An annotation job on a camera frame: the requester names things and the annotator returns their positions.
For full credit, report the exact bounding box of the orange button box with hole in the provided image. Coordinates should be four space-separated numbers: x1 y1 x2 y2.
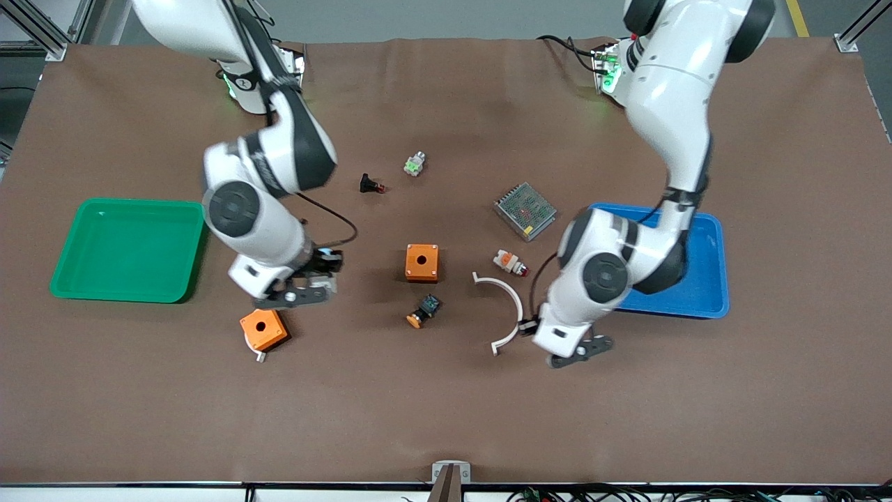
239 308 290 351

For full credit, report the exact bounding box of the orange box with black base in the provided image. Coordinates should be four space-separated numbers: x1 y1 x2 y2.
405 243 440 284

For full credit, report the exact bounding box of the yellow mushroom push button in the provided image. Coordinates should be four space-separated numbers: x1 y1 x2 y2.
406 294 444 329

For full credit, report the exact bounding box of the perforated metal power supply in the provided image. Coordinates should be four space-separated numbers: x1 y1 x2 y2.
493 182 558 242

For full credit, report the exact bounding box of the green plastic tray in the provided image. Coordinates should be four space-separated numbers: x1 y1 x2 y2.
49 198 210 305

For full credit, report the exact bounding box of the blue plastic tray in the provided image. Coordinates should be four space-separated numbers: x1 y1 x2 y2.
589 203 730 319

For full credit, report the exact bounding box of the red push button switch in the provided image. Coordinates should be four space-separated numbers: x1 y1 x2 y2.
493 250 530 277

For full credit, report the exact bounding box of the black cable bundle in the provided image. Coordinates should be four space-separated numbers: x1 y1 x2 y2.
401 485 892 502

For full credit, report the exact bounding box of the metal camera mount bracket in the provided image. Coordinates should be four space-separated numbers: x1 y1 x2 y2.
429 460 472 502

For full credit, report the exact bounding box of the white table edge rail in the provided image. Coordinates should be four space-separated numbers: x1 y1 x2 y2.
0 483 892 502

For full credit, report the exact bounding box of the black arm base cable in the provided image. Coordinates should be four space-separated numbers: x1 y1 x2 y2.
537 33 607 74

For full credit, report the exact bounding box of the aluminium frame post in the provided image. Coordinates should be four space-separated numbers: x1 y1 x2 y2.
0 0 95 62
834 0 892 54

